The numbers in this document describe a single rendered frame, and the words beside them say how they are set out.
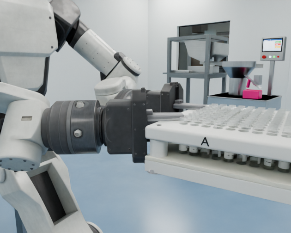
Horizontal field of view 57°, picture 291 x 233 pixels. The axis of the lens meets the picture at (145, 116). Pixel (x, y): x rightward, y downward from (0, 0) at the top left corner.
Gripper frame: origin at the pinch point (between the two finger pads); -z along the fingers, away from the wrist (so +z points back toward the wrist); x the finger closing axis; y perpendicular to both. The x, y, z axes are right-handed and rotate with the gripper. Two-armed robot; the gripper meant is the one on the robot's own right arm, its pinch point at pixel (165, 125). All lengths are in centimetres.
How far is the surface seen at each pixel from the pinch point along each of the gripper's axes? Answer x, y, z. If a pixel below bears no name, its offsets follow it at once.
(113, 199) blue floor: 98, -165, 28
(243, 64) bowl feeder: -10, -244, -106
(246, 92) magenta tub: 17, -225, -103
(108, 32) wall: -86, -567, 70
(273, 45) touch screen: -30, -244, -137
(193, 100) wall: 68, -575, -119
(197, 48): -34, -351, -80
